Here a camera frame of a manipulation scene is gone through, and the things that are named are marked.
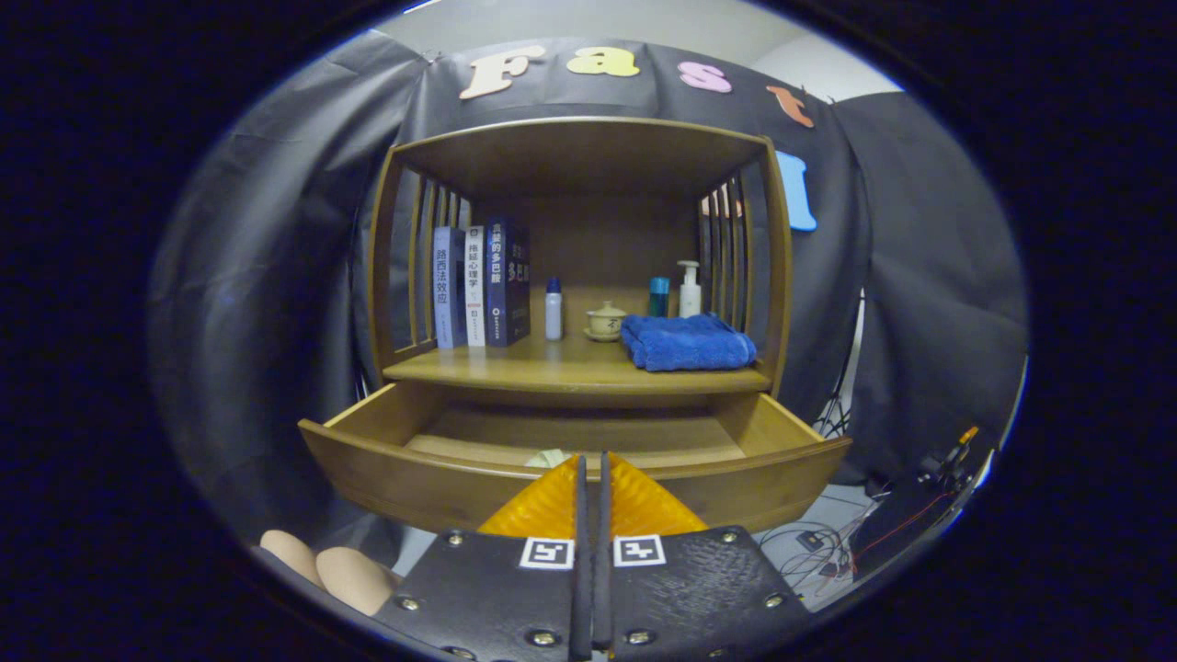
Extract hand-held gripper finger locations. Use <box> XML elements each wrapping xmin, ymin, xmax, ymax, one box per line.
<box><xmin>600</xmin><ymin>451</ymin><xmax>815</xmax><ymax>662</ymax></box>
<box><xmin>372</xmin><ymin>452</ymin><xmax>592</xmax><ymax>662</ymax></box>

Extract wooden drawer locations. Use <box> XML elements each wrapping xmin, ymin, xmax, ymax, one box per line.
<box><xmin>299</xmin><ymin>382</ymin><xmax>853</xmax><ymax>536</ymax></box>

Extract wooden countertop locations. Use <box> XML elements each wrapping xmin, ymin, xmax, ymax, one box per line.
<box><xmin>382</xmin><ymin>333</ymin><xmax>773</xmax><ymax>396</ymax></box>

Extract wooden cabinet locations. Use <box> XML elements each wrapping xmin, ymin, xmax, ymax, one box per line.
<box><xmin>366</xmin><ymin>115</ymin><xmax>794</xmax><ymax>410</ymax></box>

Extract person's bare knee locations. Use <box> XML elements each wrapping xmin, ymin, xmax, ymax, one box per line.
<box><xmin>315</xmin><ymin>546</ymin><xmax>401</xmax><ymax>617</ymax></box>
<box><xmin>259</xmin><ymin>529</ymin><xmax>325</xmax><ymax>589</ymax></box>

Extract blue folded towel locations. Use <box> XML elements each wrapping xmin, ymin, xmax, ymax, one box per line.
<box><xmin>621</xmin><ymin>313</ymin><xmax>759</xmax><ymax>373</ymax></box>

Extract beige lidded teacup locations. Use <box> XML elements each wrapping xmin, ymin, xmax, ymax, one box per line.
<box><xmin>584</xmin><ymin>301</ymin><xmax>628</xmax><ymax>343</ymax></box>

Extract white book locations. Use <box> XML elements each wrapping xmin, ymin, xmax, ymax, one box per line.
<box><xmin>464</xmin><ymin>225</ymin><xmax>488</xmax><ymax>348</ymax></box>

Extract dark blue book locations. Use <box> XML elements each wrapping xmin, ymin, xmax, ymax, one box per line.
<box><xmin>485</xmin><ymin>216</ymin><xmax>531</xmax><ymax>348</ymax></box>

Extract light blue book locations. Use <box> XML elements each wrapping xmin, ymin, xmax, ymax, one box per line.
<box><xmin>432</xmin><ymin>226</ymin><xmax>468</xmax><ymax>350</ymax></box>

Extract orange and black tool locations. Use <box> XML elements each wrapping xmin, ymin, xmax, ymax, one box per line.
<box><xmin>915</xmin><ymin>425</ymin><xmax>983</xmax><ymax>488</ymax></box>

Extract black backdrop cloth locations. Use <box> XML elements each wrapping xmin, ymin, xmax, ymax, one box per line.
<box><xmin>147</xmin><ymin>28</ymin><xmax>1031</xmax><ymax>553</ymax></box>

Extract black floor cables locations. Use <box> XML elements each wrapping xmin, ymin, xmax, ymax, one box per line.
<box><xmin>754</xmin><ymin>496</ymin><xmax>884</xmax><ymax>599</ymax></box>

